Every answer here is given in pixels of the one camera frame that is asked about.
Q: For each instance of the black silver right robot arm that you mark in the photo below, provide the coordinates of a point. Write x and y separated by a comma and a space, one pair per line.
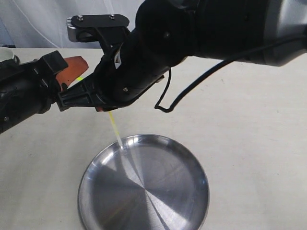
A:
265, 32

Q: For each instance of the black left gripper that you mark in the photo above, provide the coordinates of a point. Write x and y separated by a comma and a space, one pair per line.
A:
31, 88

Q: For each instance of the round metal plate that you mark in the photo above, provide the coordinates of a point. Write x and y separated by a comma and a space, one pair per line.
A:
148, 182

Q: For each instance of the thin yellow straw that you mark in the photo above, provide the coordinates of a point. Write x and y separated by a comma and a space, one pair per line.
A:
115, 129

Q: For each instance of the white backdrop curtain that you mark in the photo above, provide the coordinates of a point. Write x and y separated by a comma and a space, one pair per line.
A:
42, 23

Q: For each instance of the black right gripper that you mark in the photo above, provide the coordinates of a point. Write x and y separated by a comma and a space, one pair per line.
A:
121, 77

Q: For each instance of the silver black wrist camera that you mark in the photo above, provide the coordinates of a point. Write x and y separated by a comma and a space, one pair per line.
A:
108, 30

